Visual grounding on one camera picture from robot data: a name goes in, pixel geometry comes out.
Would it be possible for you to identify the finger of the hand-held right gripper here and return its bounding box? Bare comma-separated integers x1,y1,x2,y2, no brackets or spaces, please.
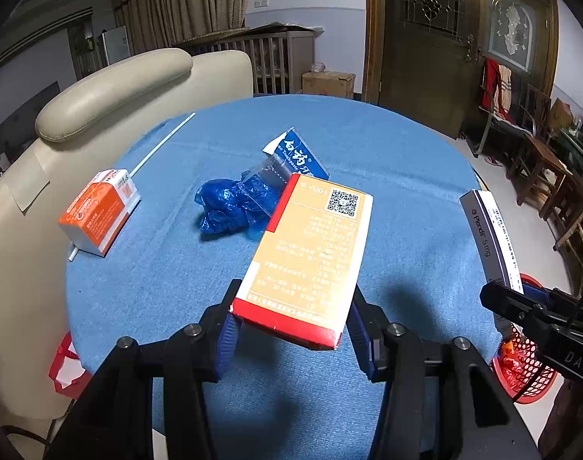
522,285,583,319
480,282,553,341

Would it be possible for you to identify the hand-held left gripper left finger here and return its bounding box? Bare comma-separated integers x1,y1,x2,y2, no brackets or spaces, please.
44,279,247,460

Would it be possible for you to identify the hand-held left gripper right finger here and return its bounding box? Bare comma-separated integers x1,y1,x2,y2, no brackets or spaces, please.
346,285,544,460

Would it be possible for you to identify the red plastic mesh basket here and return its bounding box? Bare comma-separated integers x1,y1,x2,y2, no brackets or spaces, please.
490,273,561,406

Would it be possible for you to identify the long white medicine box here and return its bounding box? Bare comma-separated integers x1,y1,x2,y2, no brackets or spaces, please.
459,189,525,341

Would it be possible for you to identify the orange box with red edges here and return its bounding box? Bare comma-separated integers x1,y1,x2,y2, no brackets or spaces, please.
229,174,374,350

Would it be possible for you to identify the blue plastic bag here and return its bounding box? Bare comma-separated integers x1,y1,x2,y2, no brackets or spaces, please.
196,160,292,241

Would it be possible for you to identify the small orange and white box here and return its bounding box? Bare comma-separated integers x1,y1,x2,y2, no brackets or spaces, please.
58,169,142,257

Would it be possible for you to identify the blue toothpaste box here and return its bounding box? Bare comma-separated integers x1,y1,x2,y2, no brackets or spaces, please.
263,127,331,183

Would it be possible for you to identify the wicker chair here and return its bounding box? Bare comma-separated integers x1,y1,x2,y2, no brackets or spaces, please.
553,187,583,298

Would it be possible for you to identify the blue table cloth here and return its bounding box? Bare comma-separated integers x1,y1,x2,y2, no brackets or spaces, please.
65,95,501,460

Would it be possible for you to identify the dark wooden chair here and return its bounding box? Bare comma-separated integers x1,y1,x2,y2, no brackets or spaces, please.
509,84,580,208

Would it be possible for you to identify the red and white bag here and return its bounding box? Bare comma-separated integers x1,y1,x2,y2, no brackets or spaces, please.
48,333,93,399

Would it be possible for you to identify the small open cardboard box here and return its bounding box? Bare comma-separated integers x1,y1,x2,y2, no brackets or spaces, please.
548,98,574,128

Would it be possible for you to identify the thin white straw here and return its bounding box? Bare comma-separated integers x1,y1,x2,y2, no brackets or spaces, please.
67,112,196,263

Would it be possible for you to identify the red striped cloth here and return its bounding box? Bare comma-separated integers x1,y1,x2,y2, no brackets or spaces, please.
481,60,513,116

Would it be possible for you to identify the beige leather sofa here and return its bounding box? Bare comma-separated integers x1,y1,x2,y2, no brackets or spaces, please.
0,48,254,460

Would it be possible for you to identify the brown cardboard box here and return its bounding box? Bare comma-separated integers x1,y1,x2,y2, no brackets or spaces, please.
302,71,356,100

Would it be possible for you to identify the dark wooden glazed door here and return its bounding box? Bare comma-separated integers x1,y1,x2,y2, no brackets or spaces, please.
366,0,559,137

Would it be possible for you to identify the wooden baby crib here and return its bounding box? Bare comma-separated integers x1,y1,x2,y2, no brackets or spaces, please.
176,24,316,97

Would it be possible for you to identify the white framed board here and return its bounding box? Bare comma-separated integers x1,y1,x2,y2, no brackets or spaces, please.
102,26,132,65

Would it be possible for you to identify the beige curtain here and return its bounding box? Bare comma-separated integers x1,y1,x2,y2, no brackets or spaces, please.
112,0,256,56

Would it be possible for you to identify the metal frame chair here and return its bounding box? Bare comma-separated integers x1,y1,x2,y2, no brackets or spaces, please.
478,57,529,156

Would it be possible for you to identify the black cable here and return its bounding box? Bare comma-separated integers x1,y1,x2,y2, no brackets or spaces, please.
0,419,74,447

